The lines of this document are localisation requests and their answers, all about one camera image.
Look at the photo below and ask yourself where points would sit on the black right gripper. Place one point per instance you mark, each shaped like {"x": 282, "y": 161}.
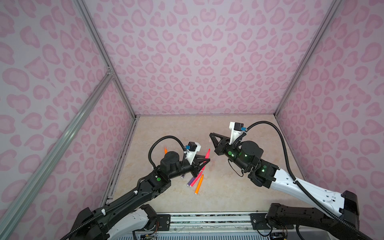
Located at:
{"x": 220, "y": 149}

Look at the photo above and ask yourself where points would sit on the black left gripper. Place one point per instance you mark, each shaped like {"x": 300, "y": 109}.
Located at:
{"x": 195, "y": 166}

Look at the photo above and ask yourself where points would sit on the small pink pen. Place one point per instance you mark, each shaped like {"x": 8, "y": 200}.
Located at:
{"x": 207, "y": 156}

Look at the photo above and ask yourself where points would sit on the orange pen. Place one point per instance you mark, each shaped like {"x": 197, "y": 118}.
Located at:
{"x": 199, "y": 184}

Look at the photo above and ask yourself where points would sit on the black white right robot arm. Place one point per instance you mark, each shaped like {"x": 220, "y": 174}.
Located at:
{"x": 334, "y": 212}

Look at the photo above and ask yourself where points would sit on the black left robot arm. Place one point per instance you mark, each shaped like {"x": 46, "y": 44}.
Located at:
{"x": 97, "y": 225}

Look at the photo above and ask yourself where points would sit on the purple pen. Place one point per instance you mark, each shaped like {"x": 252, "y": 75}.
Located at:
{"x": 190, "y": 181}

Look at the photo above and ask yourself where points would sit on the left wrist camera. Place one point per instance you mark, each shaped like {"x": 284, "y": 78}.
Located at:
{"x": 192, "y": 148}

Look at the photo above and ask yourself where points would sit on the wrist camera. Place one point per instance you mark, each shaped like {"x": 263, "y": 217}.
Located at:
{"x": 192, "y": 148}
{"x": 237, "y": 131}

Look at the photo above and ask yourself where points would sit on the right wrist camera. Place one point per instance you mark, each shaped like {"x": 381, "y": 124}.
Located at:
{"x": 237, "y": 131}

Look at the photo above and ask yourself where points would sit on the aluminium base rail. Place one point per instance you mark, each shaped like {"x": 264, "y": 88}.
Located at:
{"x": 142, "y": 225}

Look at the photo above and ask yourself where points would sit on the aluminium corner post right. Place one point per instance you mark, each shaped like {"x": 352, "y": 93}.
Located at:
{"x": 322, "y": 29}

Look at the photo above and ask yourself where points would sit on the aluminium corner post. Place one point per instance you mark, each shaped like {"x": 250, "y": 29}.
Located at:
{"x": 322, "y": 29}
{"x": 90, "y": 25}

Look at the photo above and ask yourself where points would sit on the aluminium corner post left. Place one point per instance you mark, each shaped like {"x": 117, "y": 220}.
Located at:
{"x": 90, "y": 25}

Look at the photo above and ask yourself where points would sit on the aluminium diagonal wall bar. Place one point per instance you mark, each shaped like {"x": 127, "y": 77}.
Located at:
{"x": 21, "y": 204}

